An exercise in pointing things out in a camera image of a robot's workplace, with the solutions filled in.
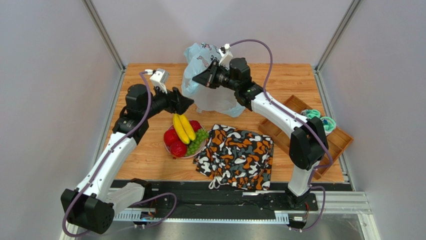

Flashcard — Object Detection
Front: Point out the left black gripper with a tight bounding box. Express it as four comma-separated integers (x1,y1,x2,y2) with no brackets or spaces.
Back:
141,82,194,120

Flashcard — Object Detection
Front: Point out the yellow banana bunch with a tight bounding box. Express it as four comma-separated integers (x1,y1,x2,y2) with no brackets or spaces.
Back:
172,113,196,145

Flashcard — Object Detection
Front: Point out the light blue plastic bag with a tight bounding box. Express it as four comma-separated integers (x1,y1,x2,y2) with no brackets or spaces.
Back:
181,42,245,118

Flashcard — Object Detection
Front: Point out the green grape bunch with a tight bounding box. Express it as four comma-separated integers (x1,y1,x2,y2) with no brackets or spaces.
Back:
185,128,209,157

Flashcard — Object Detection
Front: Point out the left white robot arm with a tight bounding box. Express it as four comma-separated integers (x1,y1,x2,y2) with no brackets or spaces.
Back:
60,84,194,235

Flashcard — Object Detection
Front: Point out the pink plate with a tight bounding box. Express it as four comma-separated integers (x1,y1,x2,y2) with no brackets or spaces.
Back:
163,125,207,159

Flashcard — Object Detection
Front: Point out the red apple right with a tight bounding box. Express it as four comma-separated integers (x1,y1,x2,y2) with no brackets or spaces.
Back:
189,120,203,133

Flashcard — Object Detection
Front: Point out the red apple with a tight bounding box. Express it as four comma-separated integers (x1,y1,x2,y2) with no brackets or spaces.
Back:
169,140,188,158
189,120,203,133
163,128,180,147

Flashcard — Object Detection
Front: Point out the red apple left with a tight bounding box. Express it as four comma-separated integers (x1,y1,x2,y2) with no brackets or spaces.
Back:
163,128,180,147

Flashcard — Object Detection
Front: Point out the red apple front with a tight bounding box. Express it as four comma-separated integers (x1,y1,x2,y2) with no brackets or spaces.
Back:
169,140,188,158

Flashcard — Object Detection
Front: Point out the camouflage patterned cloth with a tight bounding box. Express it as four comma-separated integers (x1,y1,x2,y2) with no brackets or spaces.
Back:
193,124,274,191

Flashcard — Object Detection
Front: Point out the teal sock roll left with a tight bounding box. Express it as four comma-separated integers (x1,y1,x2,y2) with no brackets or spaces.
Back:
300,109,321,119

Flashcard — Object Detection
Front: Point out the teal white sock roll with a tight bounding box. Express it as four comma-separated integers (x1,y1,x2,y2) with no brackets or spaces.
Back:
320,116,337,136

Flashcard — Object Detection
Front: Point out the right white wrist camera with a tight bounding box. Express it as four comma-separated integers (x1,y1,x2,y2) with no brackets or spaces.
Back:
219,43,234,67

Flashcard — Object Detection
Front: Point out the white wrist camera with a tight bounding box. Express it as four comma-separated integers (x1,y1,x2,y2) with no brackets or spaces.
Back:
219,43,234,67
149,68,169,94

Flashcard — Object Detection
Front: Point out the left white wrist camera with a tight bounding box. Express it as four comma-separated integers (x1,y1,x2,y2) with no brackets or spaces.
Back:
149,68,169,94

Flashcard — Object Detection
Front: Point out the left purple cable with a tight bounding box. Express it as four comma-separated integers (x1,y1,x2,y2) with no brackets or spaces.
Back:
62,70,178,238

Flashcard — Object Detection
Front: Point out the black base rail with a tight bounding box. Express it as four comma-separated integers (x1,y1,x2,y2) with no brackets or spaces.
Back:
115,181,357,223

